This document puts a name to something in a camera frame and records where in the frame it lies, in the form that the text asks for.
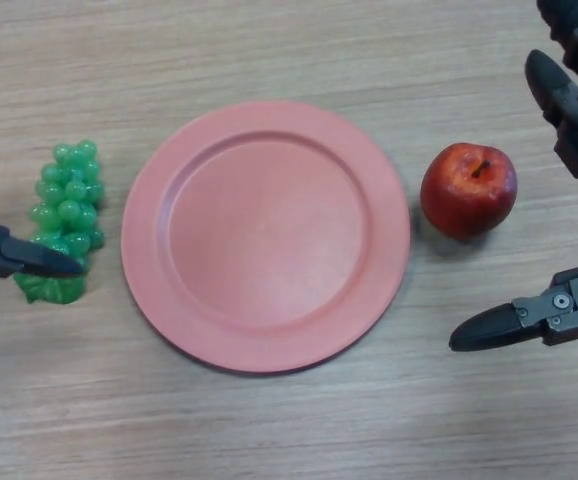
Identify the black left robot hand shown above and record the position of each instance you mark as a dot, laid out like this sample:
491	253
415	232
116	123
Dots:
4	250

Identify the green grapes bunch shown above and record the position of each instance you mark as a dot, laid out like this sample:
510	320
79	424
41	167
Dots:
66	220

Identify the pink round plate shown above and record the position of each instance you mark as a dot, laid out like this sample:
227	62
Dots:
265	236

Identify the red apple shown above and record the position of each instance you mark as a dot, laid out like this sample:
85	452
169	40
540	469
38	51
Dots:
468	190

